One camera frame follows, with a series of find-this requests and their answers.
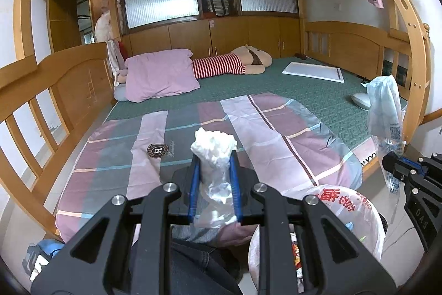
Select blue bag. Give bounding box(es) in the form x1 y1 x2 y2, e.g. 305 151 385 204
22 239 66 282

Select pink grey plaid bed sheet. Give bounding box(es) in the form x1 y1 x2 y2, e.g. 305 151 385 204
55 93 363 240

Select clear plastic bag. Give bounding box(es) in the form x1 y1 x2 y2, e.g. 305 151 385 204
366 75 406 195

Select wooden shelf unit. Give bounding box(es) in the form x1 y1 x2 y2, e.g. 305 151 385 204
31 0 104 54

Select pink pillow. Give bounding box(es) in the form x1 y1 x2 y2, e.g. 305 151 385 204
123 48 201 103

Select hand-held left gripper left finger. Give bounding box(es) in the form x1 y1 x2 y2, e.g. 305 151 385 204
31 157 202 295

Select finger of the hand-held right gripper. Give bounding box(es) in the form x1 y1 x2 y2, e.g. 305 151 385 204
390 168 420 197
382 152 442 176

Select white flat board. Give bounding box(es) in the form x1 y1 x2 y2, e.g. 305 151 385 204
282 62 345 84

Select white red-printed bin liner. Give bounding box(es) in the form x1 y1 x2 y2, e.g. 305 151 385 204
248 184 386 295

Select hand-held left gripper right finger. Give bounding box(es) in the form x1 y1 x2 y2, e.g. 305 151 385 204
228 150 396 295

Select curved wooden bed ladder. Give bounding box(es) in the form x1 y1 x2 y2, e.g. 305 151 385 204
356 0 432 143

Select white handheld mite vacuum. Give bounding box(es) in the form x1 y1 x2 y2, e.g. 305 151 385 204
351 91 375 111

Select pale round plush toy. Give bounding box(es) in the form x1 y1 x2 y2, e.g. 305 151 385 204
113 69 129 102

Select green quilted mattress pad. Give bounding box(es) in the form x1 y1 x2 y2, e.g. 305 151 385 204
104 55 410 150

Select wooden bunk bed frame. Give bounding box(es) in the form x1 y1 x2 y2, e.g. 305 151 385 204
0 0 432 237

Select wooden wall cabinets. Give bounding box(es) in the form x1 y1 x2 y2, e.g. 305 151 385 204
121 16 301 59

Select red striped plush toy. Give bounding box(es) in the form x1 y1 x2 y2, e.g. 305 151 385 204
191 44 273 79

